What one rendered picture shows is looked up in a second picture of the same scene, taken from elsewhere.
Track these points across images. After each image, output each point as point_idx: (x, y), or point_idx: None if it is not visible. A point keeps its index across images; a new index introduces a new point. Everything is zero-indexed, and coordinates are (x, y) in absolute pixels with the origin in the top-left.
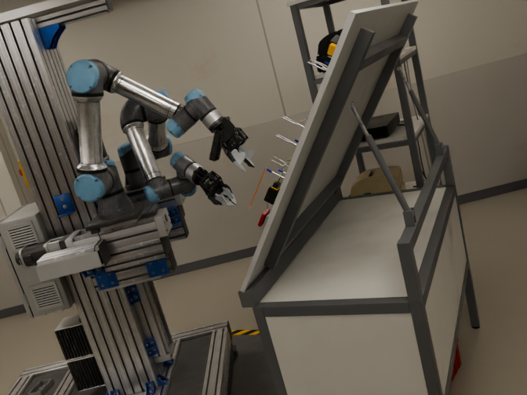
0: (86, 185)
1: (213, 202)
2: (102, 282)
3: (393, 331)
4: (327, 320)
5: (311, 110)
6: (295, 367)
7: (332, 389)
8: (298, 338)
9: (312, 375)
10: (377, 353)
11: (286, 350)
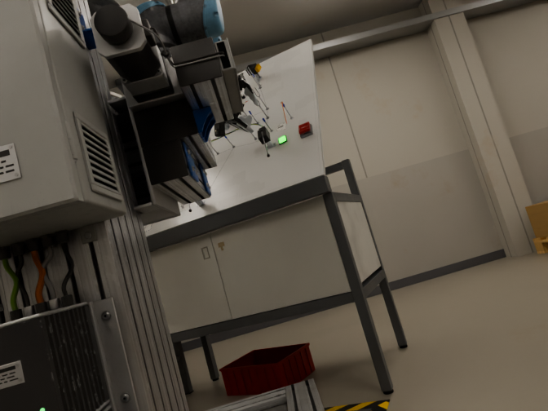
0: (219, 8)
1: (240, 122)
2: (191, 163)
3: (362, 214)
4: (350, 205)
5: (314, 70)
6: (355, 250)
7: (366, 266)
8: (348, 222)
9: (360, 255)
10: (364, 232)
11: (348, 233)
